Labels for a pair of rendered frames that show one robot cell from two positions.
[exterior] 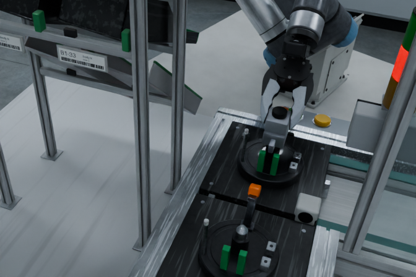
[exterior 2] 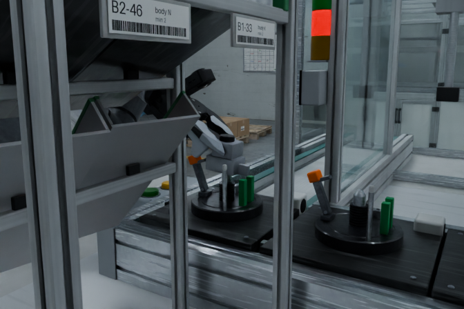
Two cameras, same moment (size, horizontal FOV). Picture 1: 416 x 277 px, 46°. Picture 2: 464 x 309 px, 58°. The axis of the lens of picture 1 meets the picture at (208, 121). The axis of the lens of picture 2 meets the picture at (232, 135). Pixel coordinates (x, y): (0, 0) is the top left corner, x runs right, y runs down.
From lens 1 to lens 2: 0.95 m
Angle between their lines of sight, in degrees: 72
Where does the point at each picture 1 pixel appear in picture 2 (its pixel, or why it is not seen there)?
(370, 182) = (340, 121)
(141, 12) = not seen: outside the picture
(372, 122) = (324, 75)
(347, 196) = not seen: hidden behind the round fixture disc
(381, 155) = (342, 92)
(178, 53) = (182, 82)
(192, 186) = (241, 253)
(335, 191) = not seen: hidden behind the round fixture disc
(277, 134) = (239, 157)
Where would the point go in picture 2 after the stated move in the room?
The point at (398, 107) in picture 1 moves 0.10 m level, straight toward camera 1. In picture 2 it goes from (344, 47) to (394, 45)
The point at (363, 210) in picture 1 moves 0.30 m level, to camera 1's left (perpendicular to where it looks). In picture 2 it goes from (340, 151) to (335, 192)
